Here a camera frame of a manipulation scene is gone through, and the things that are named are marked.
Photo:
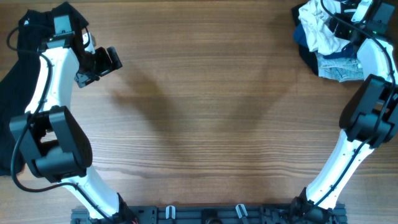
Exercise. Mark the black garment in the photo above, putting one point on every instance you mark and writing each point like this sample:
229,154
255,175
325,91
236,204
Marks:
18,86

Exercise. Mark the white t-shirt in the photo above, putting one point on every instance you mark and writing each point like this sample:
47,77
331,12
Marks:
315,21

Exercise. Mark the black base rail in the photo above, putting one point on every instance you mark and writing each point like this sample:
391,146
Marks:
266,213

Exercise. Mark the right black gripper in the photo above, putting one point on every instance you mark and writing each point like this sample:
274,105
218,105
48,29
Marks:
339,30

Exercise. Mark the folded light denim jeans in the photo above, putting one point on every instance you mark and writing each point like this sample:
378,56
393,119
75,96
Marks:
339,69

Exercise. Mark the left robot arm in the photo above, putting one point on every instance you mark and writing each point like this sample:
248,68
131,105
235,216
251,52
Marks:
51,150

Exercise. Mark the dark folded garment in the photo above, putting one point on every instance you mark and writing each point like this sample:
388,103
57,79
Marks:
309,59

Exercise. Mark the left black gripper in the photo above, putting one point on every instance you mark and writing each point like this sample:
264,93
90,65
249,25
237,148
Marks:
83,78

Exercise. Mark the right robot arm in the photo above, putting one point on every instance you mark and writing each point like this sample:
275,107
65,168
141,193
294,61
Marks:
367,121

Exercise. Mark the blue folded shirt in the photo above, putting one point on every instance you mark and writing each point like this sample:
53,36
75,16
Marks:
335,53

